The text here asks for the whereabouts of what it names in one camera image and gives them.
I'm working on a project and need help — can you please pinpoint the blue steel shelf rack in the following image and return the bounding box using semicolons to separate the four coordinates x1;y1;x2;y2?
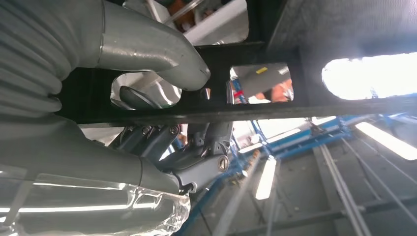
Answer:
173;93;417;236

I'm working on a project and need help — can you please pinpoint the ceiling strip light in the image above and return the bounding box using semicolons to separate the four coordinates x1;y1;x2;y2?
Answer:
311;116;337;126
238;143;263;154
255;157;277;201
355;121;417;161

